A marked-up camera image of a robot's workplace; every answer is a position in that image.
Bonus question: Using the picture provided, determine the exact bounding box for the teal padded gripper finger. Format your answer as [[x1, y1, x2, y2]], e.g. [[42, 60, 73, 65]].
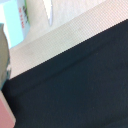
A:
[[0, 23, 11, 90]]

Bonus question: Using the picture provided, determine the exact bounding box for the knife with wooden handle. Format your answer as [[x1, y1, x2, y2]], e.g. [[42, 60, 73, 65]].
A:
[[43, 0, 53, 25]]

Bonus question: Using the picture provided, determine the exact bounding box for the light blue milk carton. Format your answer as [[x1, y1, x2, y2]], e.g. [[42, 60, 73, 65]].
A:
[[0, 0, 30, 48]]

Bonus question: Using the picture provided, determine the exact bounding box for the beige woven placemat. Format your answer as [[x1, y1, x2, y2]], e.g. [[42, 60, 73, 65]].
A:
[[10, 0, 128, 78]]

